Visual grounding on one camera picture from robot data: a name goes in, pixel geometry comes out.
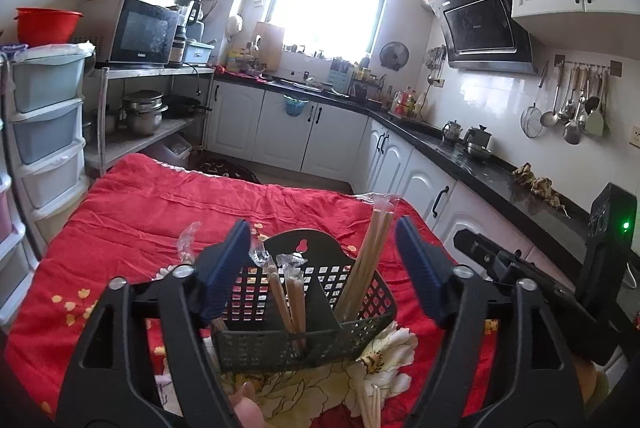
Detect dark green utensil basket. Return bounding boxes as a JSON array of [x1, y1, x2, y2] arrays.
[[212, 229, 397, 373]]

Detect chopsticks pair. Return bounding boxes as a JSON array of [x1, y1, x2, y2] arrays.
[[250, 240, 294, 334], [277, 252, 306, 335], [352, 362, 382, 428], [334, 195, 398, 323], [177, 221, 201, 264]]

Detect person's left hand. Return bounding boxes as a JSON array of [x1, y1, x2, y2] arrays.
[[228, 382, 266, 428]]

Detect red floral tablecloth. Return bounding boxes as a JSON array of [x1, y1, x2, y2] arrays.
[[4, 151, 501, 428]]

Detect brown rag on counter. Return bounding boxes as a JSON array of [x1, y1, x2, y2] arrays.
[[512, 162, 565, 211]]

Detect plastic drawer tower left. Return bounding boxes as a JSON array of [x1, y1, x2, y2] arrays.
[[0, 125, 39, 334]]

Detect plastic drawer tower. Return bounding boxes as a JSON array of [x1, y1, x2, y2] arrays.
[[0, 125, 39, 334], [3, 42, 94, 247]]

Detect metal shelf rack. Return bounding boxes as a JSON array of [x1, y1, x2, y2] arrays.
[[85, 65, 214, 177]]

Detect steel ladle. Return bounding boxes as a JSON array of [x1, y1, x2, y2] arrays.
[[563, 67, 587, 145]]

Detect metal strainer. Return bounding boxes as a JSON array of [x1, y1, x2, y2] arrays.
[[520, 62, 549, 139]]

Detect stainless pots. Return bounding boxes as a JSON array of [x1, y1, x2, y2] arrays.
[[122, 90, 168, 136]]

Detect dark teapot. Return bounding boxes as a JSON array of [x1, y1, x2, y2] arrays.
[[463, 125, 491, 160]]

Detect blue hanging basket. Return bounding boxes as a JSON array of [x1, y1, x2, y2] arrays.
[[283, 95, 308, 117]]

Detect steel kettle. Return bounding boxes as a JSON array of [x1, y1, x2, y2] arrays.
[[442, 120, 462, 145]]

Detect plastic drawer tower right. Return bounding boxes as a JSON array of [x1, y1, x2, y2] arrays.
[[3, 42, 94, 247]]

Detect black microwave oven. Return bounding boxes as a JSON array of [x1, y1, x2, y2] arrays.
[[70, 0, 179, 67]]

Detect wooden cutting board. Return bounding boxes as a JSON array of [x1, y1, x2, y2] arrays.
[[253, 21, 284, 73]]

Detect blender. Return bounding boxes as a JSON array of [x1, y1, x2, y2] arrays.
[[174, 0, 202, 39]]

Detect red plastic basin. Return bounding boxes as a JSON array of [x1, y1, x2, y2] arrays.
[[14, 7, 84, 47]]

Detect black range hood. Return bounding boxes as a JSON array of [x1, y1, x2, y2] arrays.
[[423, 0, 535, 74]]

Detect small wall fan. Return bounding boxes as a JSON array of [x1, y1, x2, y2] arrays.
[[378, 41, 410, 71]]

